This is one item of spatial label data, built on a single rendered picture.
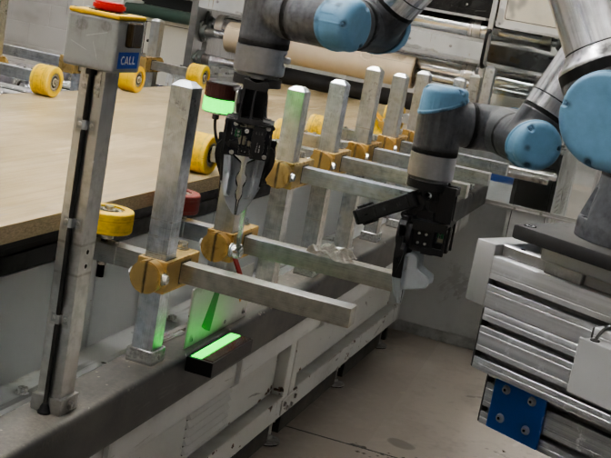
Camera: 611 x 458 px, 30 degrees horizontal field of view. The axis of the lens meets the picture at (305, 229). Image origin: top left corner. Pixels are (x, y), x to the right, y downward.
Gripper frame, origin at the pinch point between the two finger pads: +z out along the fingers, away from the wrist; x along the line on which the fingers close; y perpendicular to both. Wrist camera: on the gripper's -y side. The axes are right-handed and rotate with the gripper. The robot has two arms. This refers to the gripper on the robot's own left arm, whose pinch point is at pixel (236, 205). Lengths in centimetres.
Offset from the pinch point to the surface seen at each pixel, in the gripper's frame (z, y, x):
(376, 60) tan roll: -12, -276, 40
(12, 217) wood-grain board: 5.3, 9.8, -31.1
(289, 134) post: -6.9, -41.7, 6.8
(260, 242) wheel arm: 9.6, -20.4, 4.7
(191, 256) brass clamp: 9.3, -1.0, -5.6
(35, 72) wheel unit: -1, -127, -59
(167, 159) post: -6.0, 5.0, -10.9
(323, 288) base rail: 28, -67, 20
